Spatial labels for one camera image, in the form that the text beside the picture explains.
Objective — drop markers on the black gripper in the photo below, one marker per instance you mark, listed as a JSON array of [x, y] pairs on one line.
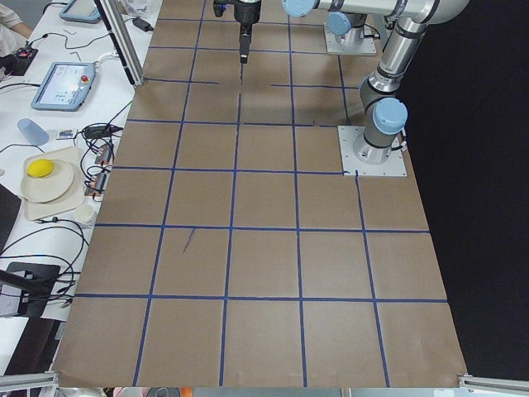
[[246, 12]]

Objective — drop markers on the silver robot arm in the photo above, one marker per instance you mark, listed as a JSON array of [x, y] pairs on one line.
[[386, 115], [347, 28]]

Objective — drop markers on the black monitor stand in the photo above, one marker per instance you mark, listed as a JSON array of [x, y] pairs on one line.
[[35, 282]]

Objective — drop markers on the black power adapter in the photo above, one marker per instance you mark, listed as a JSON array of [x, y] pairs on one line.
[[142, 24]]

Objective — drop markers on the far blue teach pendant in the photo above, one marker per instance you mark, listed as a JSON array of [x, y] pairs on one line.
[[84, 11]]

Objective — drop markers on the blue teach pendant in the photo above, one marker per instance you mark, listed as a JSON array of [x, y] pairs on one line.
[[84, 11], [65, 87]]

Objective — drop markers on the near blue teach pendant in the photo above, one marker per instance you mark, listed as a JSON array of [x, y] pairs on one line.
[[65, 87]]

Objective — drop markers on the brown paper table cover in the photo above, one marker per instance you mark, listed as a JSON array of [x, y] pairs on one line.
[[232, 249]]

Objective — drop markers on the translucent blue plastic cup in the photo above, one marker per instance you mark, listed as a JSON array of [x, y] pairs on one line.
[[33, 132]]

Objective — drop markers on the white paper cup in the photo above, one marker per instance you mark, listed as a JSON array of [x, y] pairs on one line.
[[85, 215]]

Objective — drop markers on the beige round plate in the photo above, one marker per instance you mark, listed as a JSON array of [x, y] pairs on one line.
[[42, 190]]

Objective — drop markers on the yellow lemon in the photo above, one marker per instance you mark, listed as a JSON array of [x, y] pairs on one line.
[[40, 168]]

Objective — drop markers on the beige rectangular tray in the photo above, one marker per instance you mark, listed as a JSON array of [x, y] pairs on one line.
[[70, 200]]

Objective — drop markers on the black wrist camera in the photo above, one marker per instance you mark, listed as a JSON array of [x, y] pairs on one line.
[[219, 6]]

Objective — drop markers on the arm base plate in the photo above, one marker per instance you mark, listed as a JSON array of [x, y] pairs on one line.
[[367, 48], [358, 158]]

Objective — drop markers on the aluminium frame post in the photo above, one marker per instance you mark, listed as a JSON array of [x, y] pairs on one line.
[[116, 28]]

